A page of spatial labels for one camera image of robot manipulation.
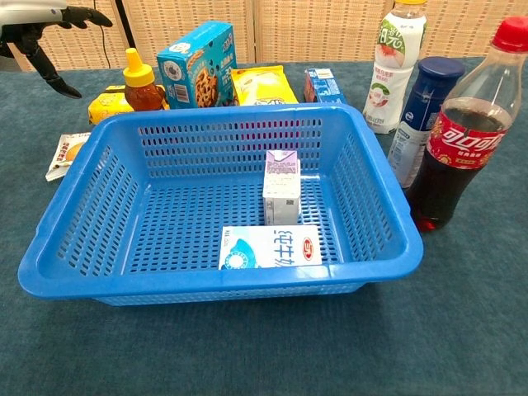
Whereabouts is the blue perforated plastic basket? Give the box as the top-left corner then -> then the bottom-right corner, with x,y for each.
16,101 -> 425,307

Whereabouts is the thin black hanging cable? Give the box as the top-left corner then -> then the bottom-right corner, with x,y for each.
92,0 -> 113,69

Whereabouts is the teal table cloth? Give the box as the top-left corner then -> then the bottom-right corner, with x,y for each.
0,56 -> 528,396

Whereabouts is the purple white milk carton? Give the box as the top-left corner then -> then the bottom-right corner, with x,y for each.
262,148 -> 302,227

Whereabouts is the white bottle with navy cap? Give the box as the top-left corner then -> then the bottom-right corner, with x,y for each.
387,56 -> 466,190

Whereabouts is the yellow packet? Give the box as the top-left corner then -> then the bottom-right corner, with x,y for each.
87,84 -> 171,125

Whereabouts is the left silver and black robot hand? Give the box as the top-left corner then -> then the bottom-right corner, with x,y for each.
0,0 -> 114,100

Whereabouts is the small white egg-yolk snack packet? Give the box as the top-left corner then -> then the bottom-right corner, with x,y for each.
45,131 -> 92,182

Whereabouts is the blue chocolate cookie box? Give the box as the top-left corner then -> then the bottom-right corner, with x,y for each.
156,20 -> 239,110

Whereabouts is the honey bottle with yellow cap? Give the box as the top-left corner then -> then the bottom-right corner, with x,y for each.
122,47 -> 167,112

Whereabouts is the black stand pole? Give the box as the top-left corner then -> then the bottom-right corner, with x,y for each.
113,0 -> 138,49

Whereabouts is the yellow snack bag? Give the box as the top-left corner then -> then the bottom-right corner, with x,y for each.
229,65 -> 299,106

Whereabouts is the blue and red toothpaste box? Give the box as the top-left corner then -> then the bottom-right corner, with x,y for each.
303,68 -> 348,105

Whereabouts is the cola bottle with red cap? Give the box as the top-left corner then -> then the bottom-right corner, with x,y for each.
406,16 -> 528,233

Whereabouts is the woven bamboo folding screen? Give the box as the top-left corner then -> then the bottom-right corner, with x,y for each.
0,0 -> 528,73

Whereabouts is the white and blue milk carton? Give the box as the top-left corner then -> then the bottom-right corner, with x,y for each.
218,224 -> 323,271

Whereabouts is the white peach drink bottle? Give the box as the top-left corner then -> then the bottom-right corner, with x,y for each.
362,0 -> 428,135

